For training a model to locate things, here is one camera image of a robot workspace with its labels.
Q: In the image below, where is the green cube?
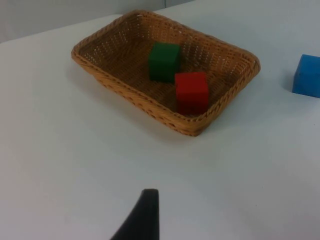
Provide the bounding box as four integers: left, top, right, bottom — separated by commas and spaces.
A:
147, 41, 181, 84

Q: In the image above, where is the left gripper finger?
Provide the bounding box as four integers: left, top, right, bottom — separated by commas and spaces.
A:
109, 188, 161, 240

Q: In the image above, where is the light brown wicker basket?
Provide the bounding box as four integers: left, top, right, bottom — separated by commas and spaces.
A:
70, 9, 261, 138

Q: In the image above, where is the blue cube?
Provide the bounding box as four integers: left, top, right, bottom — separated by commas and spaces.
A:
291, 53, 320, 99

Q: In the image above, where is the red cube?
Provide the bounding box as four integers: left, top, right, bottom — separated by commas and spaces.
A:
174, 71, 210, 115

